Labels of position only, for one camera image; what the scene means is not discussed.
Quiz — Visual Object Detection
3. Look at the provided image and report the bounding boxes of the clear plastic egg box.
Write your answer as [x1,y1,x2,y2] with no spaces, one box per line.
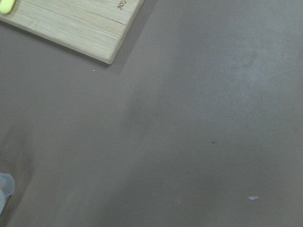
[0,173,15,214]

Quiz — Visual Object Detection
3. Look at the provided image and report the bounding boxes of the bamboo cutting board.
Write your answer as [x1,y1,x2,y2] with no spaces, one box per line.
[0,0,143,64]

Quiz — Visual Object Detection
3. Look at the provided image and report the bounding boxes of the yellow plastic knife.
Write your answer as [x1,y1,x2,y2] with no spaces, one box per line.
[0,0,15,14]

